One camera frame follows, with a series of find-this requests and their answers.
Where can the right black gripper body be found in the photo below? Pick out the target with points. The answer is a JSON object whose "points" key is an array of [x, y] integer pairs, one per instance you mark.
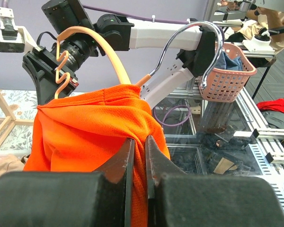
{"points": [[79, 49]]}

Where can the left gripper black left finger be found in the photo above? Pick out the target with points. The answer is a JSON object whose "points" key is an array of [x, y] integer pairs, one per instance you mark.
{"points": [[101, 198]]}

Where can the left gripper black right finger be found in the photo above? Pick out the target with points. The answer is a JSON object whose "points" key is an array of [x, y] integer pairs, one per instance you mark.
{"points": [[177, 199]]}

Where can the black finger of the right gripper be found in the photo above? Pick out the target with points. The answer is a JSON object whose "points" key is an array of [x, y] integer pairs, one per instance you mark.
{"points": [[46, 87]]}

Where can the orange wavy hanger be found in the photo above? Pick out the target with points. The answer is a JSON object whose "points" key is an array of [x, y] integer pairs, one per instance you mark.
{"points": [[62, 57]]}

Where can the orange t shirt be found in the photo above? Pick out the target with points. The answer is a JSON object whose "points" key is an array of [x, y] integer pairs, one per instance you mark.
{"points": [[80, 133]]}

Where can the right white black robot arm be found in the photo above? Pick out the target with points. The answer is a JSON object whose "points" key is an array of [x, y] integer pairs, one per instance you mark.
{"points": [[189, 51]]}

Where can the beige garment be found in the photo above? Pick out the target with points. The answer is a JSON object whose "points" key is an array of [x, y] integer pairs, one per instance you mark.
{"points": [[12, 163]]}

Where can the wooden clothes rack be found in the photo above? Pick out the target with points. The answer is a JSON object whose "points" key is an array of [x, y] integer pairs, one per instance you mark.
{"points": [[9, 121]]}

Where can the pink plastic basket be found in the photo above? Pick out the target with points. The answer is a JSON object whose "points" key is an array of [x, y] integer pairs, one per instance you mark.
{"points": [[225, 85]]}

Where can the seated person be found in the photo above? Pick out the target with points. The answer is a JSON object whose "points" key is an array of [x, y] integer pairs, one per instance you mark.
{"points": [[262, 18]]}

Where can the aluminium rail frame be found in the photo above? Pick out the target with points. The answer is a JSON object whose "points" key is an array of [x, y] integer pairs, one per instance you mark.
{"points": [[229, 139]]}

